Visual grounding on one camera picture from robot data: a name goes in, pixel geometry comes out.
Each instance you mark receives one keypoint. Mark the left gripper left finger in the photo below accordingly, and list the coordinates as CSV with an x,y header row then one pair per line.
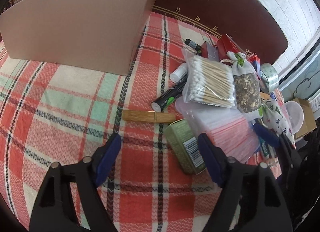
x,y
54,209

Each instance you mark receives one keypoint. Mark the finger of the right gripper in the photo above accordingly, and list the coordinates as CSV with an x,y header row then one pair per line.
x,y
287,155

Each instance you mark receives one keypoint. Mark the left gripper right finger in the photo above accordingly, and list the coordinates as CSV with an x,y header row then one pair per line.
x,y
250,199

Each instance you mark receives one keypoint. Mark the clear plastic round container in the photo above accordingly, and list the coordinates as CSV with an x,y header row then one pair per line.
x,y
296,115

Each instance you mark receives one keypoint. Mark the cardboard boxes on floor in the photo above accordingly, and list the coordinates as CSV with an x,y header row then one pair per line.
x,y
309,123

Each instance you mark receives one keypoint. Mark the floral white pouch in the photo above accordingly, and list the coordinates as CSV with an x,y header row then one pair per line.
x,y
275,119

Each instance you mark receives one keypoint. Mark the herb sachet bag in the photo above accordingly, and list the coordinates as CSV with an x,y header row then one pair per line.
x,y
247,89

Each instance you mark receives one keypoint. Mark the green small box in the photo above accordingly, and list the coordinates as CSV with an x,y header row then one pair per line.
x,y
184,144

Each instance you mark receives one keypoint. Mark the clear patterned tape roll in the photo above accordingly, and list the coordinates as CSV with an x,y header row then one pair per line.
x,y
269,78

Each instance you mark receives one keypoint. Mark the red plaid tablecloth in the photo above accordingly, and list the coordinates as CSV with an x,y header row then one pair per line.
x,y
52,112

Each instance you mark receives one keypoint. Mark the bag of cotton swabs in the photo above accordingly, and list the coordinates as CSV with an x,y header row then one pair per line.
x,y
208,82

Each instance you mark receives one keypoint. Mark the black green tube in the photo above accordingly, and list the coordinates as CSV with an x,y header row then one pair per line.
x,y
169,96

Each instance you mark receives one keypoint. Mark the large red gift box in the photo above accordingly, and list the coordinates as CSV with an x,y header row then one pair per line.
x,y
226,44

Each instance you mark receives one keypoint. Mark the dark red small box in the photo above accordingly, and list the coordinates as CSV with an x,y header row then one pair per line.
x,y
210,52

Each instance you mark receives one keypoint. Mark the white small bottle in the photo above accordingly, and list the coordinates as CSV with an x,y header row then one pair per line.
x,y
179,73

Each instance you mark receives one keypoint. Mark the black marker pen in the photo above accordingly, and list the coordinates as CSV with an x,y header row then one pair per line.
x,y
192,44

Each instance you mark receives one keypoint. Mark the brown cardboard storage box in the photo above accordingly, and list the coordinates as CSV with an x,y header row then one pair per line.
x,y
100,35

